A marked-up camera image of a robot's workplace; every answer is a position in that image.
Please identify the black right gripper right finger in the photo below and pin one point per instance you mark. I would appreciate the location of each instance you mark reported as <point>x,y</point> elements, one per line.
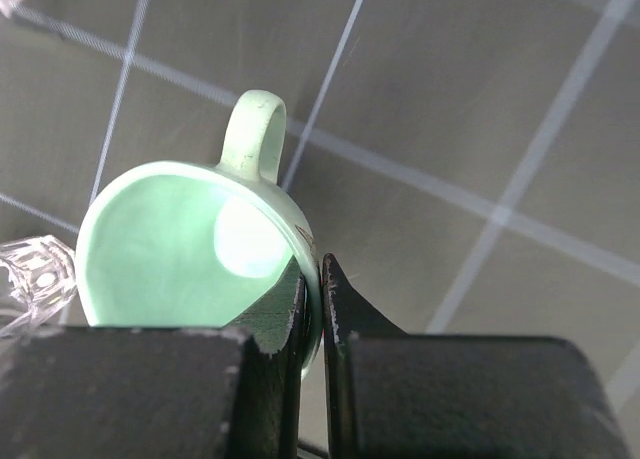
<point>391,394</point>

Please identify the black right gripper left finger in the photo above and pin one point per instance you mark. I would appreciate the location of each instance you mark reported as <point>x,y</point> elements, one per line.
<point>230,392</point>

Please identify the small clear glass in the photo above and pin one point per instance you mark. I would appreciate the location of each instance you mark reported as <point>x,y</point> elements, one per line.
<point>37,281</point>

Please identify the mint green mug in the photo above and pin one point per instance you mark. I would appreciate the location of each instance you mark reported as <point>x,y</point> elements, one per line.
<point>176,244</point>

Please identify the black grid mat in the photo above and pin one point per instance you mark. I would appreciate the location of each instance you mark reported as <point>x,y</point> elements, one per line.
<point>474,164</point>

